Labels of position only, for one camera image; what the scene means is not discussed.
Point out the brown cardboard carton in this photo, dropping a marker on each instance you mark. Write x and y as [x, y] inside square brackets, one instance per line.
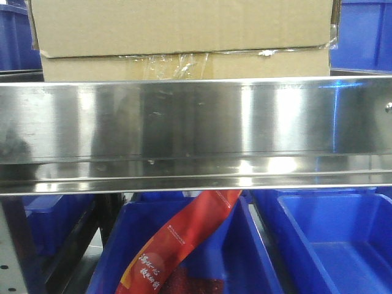
[183, 40]

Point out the blue plastic bin centre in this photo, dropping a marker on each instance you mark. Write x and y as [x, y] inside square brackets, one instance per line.
[232, 260]

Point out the blue plastic bin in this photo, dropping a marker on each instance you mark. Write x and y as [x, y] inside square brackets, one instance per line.
[52, 218]
[331, 240]
[232, 260]

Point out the red printed snack bag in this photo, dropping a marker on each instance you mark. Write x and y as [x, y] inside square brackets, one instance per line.
[176, 240]

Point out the blue plastic bin lower left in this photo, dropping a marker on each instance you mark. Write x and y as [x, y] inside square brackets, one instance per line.
[52, 218]

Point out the blue plastic bin right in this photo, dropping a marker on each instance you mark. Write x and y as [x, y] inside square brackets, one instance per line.
[331, 240]

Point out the blue bin upper left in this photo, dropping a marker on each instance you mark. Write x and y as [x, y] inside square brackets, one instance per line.
[16, 39]

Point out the blue bin upper right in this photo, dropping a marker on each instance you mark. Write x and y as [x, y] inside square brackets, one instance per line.
[364, 41]

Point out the stainless steel shelf rail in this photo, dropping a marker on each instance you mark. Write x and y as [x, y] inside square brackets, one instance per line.
[128, 136]

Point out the perforated metal shelf post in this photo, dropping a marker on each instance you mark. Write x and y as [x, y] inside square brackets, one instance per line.
[20, 265]

